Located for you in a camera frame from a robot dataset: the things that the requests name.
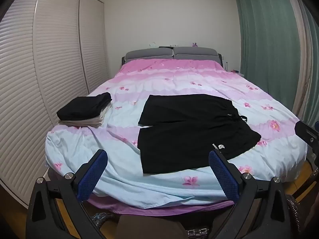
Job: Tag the black pants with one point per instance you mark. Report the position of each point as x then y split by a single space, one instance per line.
187 134

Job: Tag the white nightstand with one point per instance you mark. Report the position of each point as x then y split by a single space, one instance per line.
236 72

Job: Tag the purple bed sheet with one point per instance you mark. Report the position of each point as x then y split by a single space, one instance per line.
162 210

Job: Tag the white sheer curtain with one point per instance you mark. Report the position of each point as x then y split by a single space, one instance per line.
302 62

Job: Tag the small purple toy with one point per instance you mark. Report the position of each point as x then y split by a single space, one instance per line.
194 44

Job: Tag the folded black garment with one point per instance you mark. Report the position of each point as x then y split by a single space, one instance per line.
82 107

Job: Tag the clear bottle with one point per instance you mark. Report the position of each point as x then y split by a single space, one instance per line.
226 65

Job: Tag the folded beige clothes stack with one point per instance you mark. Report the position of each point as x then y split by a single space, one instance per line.
96 122

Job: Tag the flat black item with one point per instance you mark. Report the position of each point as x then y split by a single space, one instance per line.
165 46

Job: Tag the dark bed headboard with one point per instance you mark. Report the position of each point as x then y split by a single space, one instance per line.
123 61

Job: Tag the narrow green curtain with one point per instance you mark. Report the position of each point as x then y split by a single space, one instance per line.
314 67

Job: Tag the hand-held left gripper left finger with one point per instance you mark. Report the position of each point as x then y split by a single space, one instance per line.
92 176

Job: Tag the wide green curtain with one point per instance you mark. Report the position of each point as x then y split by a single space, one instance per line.
264 42

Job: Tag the wooden bed frame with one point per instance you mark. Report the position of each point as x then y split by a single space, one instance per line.
300 179

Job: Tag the pink floral duvet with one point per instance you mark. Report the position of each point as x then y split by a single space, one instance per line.
174 79

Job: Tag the grey headboard cushion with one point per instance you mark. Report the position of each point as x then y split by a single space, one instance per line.
195 52
149 54

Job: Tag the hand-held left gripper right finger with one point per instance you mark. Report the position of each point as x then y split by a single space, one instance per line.
224 176

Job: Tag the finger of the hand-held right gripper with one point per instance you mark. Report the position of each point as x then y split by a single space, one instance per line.
305 132

